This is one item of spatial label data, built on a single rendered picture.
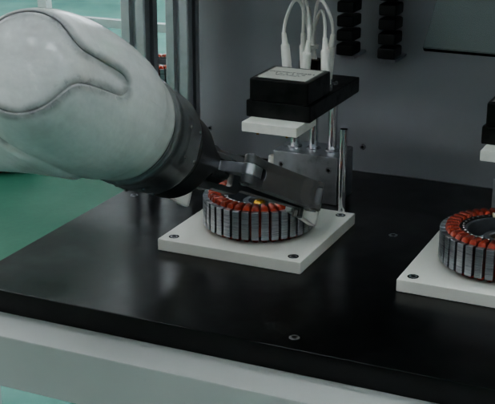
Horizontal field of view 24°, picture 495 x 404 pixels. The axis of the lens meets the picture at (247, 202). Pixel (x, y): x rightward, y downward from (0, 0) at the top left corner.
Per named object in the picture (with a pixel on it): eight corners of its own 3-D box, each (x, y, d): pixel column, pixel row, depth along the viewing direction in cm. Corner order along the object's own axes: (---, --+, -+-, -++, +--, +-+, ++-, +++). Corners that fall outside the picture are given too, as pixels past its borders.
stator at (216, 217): (288, 252, 110) (289, 215, 108) (183, 235, 114) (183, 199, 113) (331, 216, 119) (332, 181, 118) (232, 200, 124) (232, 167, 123)
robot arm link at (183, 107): (162, 190, 87) (195, 207, 92) (188, 74, 88) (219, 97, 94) (59, 174, 90) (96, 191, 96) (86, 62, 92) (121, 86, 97)
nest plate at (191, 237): (299, 274, 108) (299, 262, 107) (157, 249, 114) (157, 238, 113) (355, 224, 121) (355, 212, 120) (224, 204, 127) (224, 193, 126)
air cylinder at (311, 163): (336, 206, 126) (337, 157, 124) (272, 196, 129) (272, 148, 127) (352, 192, 130) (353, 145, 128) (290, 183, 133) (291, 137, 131)
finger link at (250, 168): (189, 147, 100) (215, 143, 95) (242, 163, 102) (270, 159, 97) (183, 175, 99) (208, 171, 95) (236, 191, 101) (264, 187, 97)
